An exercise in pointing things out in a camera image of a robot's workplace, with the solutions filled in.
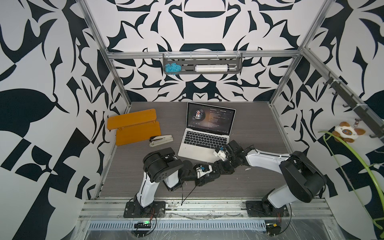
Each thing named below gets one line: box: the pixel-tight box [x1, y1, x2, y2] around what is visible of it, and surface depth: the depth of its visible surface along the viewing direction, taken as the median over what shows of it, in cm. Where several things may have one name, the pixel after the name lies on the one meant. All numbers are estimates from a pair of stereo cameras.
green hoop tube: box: [318, 130, 384, 230], surface depth 59 cm
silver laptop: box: [177, 102, 236, 163], surface depth 98 cm
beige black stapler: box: [149, 134, 174, 147], surface depth 100 cm
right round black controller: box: [265, 223, 282, 236], surface depth 72 cm
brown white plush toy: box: [332, 121, 366, 143], surface depth 61 cm
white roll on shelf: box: [195, 64, 228, 72], surface depth 93 cm
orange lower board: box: [115, 121, 162, 146], surface depth 104 cm
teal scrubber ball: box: [164, 62, 182, 75], surface depth 93 cm
